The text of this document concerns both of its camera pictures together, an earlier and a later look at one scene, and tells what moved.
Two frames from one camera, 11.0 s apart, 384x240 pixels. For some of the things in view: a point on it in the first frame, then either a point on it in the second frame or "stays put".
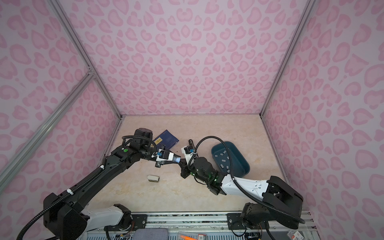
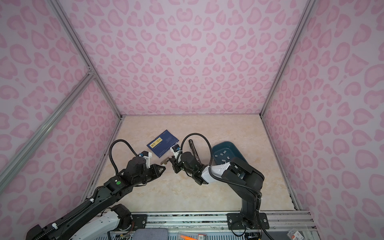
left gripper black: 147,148 -> 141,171
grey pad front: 150,234 stays put
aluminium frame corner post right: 309,7 stays put
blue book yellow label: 166,139 stays put
